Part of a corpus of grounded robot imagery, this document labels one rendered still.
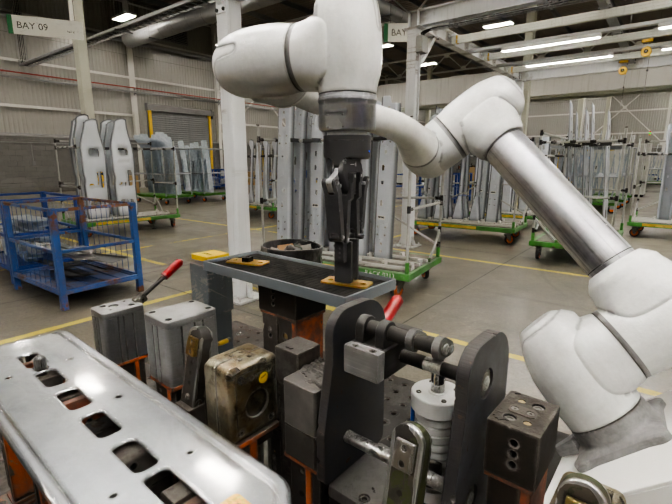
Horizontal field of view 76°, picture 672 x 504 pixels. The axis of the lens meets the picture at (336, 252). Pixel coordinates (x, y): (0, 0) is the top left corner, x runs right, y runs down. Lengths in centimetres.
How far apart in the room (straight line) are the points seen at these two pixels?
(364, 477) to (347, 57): 56
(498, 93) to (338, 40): 59
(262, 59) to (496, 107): 62
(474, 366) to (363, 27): 47
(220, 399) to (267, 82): 48
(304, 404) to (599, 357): 61
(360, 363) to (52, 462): 40
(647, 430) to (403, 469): 63
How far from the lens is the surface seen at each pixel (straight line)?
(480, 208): 832
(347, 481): 62
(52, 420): 77
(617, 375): 100
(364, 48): 67
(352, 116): 66
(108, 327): 100
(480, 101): 116
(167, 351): 77
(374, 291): 69
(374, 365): 49
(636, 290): 100
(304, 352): 63
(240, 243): 426
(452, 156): 116
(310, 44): 69
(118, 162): 935
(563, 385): 100
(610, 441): 103
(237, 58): 75
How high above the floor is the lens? 136
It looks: 12 degrees down
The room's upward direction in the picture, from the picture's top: straight up
